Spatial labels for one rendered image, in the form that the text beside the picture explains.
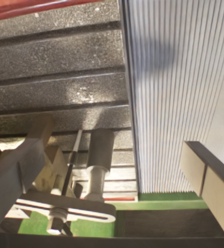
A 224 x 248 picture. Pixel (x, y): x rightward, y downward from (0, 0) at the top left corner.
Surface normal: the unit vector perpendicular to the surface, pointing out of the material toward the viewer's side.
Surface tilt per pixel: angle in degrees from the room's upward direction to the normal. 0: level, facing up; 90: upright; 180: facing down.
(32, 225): 90
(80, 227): 90
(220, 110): 61
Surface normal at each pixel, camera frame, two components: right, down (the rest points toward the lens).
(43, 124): -0.14, -0.74
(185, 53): -0.89, 0.38
